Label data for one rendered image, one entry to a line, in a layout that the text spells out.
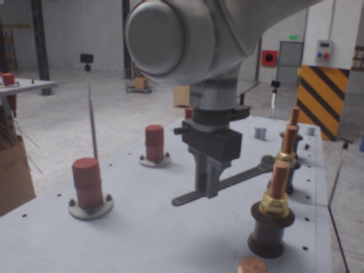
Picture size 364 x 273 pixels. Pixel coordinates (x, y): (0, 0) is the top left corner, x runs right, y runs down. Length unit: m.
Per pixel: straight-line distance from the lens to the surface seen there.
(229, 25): 0.27
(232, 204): 0.74
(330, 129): 5.85
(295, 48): 13.81
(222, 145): 0.44
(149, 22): 0.25
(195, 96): 0.45
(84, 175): 0.66
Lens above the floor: 1.78
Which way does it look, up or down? 20 degrees down
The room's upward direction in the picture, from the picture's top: 1 degrees clockwise
